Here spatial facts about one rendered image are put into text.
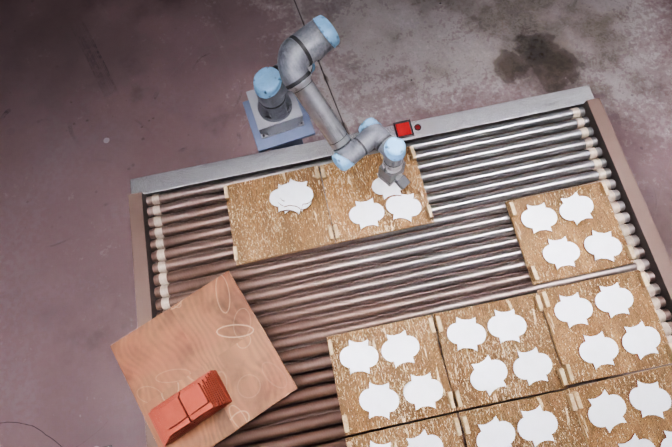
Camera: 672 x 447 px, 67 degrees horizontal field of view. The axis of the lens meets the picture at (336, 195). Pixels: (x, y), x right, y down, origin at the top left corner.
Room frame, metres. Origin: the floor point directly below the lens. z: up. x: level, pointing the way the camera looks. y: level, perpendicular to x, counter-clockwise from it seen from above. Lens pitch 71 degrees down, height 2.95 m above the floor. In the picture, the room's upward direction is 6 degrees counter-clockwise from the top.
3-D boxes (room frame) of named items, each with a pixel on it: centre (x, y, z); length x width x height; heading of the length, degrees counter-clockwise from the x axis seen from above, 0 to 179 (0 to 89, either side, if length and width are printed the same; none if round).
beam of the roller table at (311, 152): (0.96, -0.15, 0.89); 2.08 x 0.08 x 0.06; 96
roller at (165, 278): (0.54, -0.20, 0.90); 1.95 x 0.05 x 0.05; 96
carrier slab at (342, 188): (0.70, -0.16, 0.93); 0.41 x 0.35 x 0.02; 96
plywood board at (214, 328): (0.08, 0.55, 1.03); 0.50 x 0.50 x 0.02; 27
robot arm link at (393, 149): (0.73, -0.22, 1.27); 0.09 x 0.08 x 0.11; 35
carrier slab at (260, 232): (0.66, 0.25, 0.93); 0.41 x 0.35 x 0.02; 96
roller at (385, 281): (0.34, -0.22, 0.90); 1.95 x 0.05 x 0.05; 96
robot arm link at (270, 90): (1.14, 0.22, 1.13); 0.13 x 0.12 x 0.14; 125
